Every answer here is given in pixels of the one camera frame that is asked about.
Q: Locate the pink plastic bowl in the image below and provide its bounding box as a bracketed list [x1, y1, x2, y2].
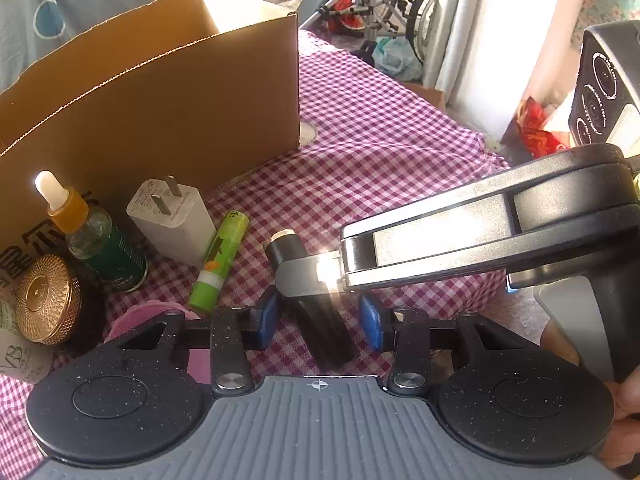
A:
[105, 300, 213, 386]

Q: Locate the person's right hand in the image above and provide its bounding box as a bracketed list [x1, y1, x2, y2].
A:
[542, 320, 640, 471]

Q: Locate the white charger plug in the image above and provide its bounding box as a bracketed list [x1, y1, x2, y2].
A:
[126, 175, 217, 267]

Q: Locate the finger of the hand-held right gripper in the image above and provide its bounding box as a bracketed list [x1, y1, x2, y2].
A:
[276, 252, 346, 298]

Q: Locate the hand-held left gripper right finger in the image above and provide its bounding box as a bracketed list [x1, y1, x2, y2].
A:
[359, 294, 521, 397]

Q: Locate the light blue plastic bag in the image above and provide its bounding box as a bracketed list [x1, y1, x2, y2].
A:
[372, 37, 423, 81]

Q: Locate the green glass dropper bottle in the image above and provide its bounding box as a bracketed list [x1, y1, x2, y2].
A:
[35, 170, 149, 293]

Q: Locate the red patterned bag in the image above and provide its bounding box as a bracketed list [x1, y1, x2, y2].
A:
[502, 95, 573, 161]

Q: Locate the black cylindrical tube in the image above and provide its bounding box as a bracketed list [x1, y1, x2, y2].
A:
[263, 230, 361, 363]

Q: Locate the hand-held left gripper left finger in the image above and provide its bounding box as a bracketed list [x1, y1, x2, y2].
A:
[106, 286, 280, 395]

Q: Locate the purple checkered tablecloth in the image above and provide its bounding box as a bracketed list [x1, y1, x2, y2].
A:
[0, 30, 546, 471]

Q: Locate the blue printed bed sheet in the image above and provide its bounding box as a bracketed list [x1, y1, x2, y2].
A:
[0, 0, 236, 91]

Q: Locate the red plastic bag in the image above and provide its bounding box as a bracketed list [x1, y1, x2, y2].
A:
[327, 0, 368, 36]

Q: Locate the white pill bottle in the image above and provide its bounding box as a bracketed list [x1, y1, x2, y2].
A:
[0, 290, 56, 386]

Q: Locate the dark jar with gold lid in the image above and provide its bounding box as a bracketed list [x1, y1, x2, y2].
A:
[14, 254, 108, 351]

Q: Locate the brown cardboard box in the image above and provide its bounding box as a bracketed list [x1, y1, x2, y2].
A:
[0, 0, 301, 286]

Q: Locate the green lip balm tube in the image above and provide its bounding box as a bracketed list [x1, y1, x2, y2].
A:
[188, 211, 250, 311]

